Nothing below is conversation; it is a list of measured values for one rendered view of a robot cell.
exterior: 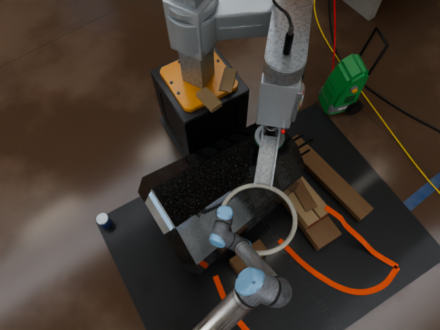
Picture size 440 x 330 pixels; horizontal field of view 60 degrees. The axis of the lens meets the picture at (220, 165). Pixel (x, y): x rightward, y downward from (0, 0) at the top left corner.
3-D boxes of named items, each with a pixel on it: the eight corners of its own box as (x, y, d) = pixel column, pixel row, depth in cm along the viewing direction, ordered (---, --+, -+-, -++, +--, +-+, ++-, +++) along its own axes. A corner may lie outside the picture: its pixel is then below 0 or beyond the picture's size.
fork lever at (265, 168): (263, 88, 267) (263, 85, 262) (291, 91, 265) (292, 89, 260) (247, 184, 254) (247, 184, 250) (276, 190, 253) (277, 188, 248)
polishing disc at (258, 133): (250, 129, 279) (250, 128, 278) (277, 120, 282) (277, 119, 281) (261, 153, 270) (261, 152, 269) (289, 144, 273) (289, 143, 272)
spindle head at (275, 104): (262, 83, 265) (268, 35, 225) (294, 87, 263) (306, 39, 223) (255, 126, 250) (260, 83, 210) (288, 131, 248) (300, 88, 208)
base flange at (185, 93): (158, 72, 314) (157, 68, 310) (209, 48, 325) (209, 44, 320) (186, 114, 295) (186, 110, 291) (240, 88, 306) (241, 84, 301)
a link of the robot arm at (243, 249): (308, 296, 155) (249, 236, 219) (284, 285, 151) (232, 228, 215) (293, 321, 155) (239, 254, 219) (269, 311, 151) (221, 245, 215)
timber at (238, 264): (237, 274, 312) (238, 272, 301) (228, 262, 316) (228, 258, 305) (266, 254, 319) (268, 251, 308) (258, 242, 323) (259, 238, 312)
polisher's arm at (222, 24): (171, 56, 259) (165, 28, 236) (169, 19, 274) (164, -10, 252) (279, 47, 261) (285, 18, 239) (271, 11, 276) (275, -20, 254)
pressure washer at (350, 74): (346, 86, 397) (375, 19, 319) (361, 112, 382) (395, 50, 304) (314, 93, 393) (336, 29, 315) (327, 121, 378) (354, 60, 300)
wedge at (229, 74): (224, 71, 308) (224, 67, 304) (236, 73, 307) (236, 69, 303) (219, 90, 300) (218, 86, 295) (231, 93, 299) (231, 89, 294)
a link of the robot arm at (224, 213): (213, 217, 207) (219, 201, 212) (214, 226, 218) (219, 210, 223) (230, 222, 206) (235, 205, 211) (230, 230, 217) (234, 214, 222)
